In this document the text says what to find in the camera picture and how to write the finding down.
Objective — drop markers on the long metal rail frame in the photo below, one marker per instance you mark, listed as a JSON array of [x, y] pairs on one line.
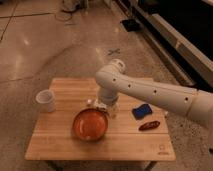
[[184, 28]]

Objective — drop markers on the dark red oblong object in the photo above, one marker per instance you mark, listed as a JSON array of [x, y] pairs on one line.
[[149, 125]]

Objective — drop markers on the black floor mat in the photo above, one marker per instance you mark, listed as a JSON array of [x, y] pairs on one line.
[[130, 25]]

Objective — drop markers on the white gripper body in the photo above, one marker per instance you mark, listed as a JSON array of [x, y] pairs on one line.
[[110, 109]]

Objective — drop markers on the orange bowl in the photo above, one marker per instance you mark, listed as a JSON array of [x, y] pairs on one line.
[[90, 125]]

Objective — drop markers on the wooden table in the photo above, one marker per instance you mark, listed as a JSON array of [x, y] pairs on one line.
[[52, 138]]

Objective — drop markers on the blue sponge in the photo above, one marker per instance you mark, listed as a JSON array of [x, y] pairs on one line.
[[141, 111]]

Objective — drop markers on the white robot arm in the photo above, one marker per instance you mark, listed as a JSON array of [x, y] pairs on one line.
[[196, 105]]

